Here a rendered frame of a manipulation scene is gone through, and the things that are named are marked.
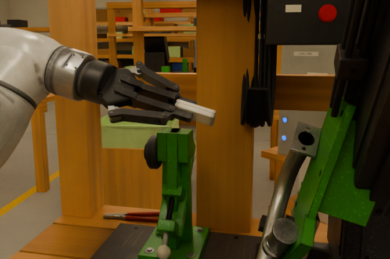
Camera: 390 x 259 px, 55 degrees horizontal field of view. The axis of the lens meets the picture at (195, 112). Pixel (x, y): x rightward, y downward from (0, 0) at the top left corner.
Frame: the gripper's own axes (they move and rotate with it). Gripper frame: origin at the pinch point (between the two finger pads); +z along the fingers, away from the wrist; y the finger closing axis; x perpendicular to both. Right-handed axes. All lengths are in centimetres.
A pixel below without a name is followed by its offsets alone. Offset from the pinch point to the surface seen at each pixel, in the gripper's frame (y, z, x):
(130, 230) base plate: -13.6, -10.4, 39.8
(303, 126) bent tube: 2.0, 17.9, -2.6
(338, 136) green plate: -3.9, 21.0, -11.5
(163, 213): -11.1, -2.1, 24.8
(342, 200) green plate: -9.3, 24.9, -4.4
